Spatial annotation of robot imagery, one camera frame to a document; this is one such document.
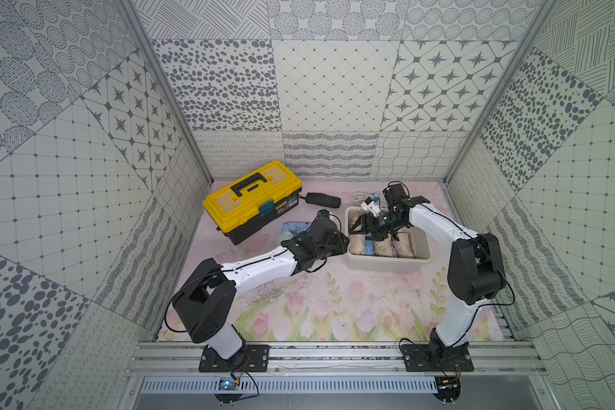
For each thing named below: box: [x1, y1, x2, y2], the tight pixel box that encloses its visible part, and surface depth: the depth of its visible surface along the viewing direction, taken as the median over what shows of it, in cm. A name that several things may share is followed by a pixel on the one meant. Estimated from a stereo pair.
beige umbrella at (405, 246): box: [396, 227, 417, 259], surface depth 96 cm
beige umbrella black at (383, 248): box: [374, 233, 394, 258], surface depth 90 cm
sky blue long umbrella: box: [364, 239, 375, 257], surface depth 88 cm
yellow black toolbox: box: [203, 160, 303, 246], surface depth 95 cm
